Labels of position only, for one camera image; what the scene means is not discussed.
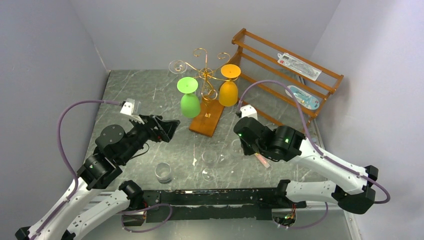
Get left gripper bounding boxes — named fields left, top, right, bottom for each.
left=120, top=113, right=181, bottom=164

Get green plastic wine glass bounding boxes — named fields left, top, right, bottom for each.
left=177, top=76, right=201, bottom=118

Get clear wine glass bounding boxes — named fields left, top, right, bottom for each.
left=219, top=138, right=245, bottom=162
left=154, top=162, right=179, bottom=193
left=201, top=150, right=218, bottom=182
left=168, top=60, right=188, bottom=75

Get orange plastic wine glass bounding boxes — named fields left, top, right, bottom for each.
left=218, top=64, right=241, bottom=107

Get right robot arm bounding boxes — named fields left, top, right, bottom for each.
left=233, top=117, right=378, bottom=215

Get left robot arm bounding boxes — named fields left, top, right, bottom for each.
left=15, top=115, right=180, bottom=240

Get gold wine glass rack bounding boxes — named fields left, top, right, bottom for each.
left=183, top=48, right=224, bottom=138

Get wooden shelf rack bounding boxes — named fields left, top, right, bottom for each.
left=218, top=28, right=345, bottom=133

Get yellow pink highlighter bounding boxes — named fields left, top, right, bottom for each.
left=255, top=153, right=271, bottom=169

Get blue blister pack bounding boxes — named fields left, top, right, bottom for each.
left=287, top=85, right=320, bottom=111

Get white packaged item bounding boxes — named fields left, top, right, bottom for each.
left=277, top=52, right=322, bottom=81

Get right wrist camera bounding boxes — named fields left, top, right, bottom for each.
left=235, top=104, right=258, bottom=120

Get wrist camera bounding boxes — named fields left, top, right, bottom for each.
left=120, top=98, right=144, bottom=124
left=235, top=104, right=258, bottom=120

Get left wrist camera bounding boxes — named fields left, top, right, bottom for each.
left=120, top=98, right=144, bottom=124

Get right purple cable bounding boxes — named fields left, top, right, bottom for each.
left=236, top=79, right=391, bottom=205

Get purple cable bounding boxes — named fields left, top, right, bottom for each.
left=236, top=79, right=391, bottom=205
left=28, top=100, right=124, bottom=240

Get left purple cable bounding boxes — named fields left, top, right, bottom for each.
left=28, top=100, right=124, bottom=240

